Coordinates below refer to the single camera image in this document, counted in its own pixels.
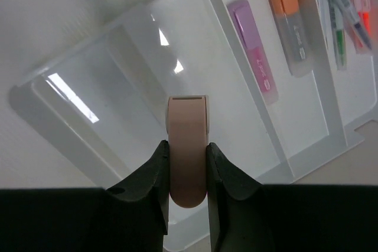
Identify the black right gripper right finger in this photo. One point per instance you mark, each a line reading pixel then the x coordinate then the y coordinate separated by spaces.
pixel 245 215

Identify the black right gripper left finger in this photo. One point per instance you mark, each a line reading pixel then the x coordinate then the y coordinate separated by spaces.
pixel 132 215

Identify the orange capped grey marker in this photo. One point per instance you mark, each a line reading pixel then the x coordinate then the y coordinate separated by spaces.
pixel 291 31

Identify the dark purple highlighter pen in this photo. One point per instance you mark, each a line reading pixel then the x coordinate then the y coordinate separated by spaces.
pixel 351 15

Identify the pink purple highlighter pen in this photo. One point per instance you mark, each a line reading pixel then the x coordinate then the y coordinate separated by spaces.
pixel 246 28

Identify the green highlighter pen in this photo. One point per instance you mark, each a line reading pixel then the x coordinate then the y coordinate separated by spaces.
pixel 331 19

